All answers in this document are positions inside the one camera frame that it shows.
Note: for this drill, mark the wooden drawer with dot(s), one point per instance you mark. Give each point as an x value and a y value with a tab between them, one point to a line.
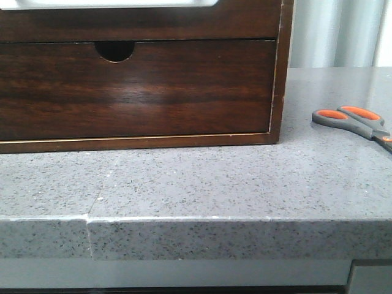
179	87
224	20

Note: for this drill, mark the grey orange handled scissors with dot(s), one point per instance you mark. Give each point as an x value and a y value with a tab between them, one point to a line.
360	121

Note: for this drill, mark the dark wooden drawer cabinet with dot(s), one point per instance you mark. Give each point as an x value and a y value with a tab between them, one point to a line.
120	52

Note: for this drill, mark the white tray in drawer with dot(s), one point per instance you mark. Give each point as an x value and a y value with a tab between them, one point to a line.
101	4

